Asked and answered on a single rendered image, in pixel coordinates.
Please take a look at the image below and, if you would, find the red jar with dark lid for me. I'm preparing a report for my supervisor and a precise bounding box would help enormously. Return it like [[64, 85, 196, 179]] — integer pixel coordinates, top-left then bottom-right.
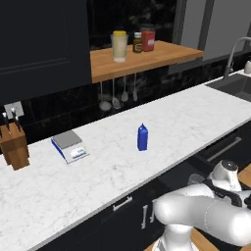
[[139, 23, 157, 53]]

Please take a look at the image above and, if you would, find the dark bottle with white cap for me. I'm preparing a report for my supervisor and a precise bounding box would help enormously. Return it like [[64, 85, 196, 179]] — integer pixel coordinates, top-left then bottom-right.
[[131, 31, 144, 54]]

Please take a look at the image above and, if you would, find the grey window frame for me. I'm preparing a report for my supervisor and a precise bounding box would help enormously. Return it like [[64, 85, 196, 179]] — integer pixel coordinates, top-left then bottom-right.
[[168, 0, 251, 75]]

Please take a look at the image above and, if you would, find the wooden wall shelf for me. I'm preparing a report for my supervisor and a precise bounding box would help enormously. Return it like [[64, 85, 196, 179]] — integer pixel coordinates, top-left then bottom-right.
[[89, 39, 205, 84]]

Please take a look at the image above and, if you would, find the white and blue kitchen scale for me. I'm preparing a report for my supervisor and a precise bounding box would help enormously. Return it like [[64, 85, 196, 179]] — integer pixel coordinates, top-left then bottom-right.
[[50, 129, 90, 165]]

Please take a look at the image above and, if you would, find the grey wall socket plate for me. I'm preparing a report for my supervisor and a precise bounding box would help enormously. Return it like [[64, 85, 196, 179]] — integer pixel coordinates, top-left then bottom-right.
[[3, 100, 25, 120]]

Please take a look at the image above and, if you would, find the hanging metal ladle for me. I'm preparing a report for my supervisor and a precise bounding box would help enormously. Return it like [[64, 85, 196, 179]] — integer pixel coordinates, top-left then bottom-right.
[[98, 80, 113, 113]]

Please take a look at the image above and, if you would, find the silver tap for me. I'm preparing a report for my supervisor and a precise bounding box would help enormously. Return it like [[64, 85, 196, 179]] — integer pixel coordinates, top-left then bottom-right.
[[223, 36, 251, 80]]

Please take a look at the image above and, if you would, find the blue bottle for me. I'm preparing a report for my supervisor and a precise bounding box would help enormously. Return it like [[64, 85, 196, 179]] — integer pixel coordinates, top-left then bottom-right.
[[136, 123, 149, 152]]

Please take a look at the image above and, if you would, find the wooden knife block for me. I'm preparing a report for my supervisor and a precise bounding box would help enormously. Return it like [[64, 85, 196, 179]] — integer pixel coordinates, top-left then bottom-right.
[[0, 122, 31, 172]]

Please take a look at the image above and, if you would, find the black-handled knife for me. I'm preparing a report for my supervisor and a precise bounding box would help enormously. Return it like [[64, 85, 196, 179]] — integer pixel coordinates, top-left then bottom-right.
[[10, 107, 22, 133], [1, 111, 12, 135]]

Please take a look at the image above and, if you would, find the dark sink basin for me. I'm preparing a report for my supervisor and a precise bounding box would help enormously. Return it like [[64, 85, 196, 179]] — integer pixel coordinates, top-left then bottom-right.
[[205, 73, 251, 103]]

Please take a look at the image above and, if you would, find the long silver drawer handle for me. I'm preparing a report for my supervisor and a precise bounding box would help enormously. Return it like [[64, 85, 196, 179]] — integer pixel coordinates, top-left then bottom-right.
[[206, 136, 243, 164]]

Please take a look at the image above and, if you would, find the silver cupboard door handle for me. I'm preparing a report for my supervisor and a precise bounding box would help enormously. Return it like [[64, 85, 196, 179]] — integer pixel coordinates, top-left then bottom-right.
[[149, 202, 157, 224], [140, 204, 149, 230]]

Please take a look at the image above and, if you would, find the hanging metal spoon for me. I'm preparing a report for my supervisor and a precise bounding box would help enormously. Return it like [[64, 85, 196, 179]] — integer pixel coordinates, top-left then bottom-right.
[[131, 73, 139, 103], [121, 75, 130, 103]]

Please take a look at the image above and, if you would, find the dark drawer front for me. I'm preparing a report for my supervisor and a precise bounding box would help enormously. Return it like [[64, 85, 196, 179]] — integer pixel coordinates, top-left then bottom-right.
[[192, 121, 251, 175]]

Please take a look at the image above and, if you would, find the dark upper cupboard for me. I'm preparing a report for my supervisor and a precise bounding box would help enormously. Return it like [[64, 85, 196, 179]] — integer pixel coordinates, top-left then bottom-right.
[[0, 0, 93, 105]]

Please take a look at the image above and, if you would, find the clear jar with yellow lid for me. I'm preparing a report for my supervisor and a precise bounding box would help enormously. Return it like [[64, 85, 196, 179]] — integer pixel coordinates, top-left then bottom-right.
[[110, 29, 129, 64]]

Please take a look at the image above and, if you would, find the hanging metal spatula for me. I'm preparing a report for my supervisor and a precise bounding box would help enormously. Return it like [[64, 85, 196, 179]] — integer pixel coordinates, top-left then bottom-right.
[[111, 77, 123, 111]]

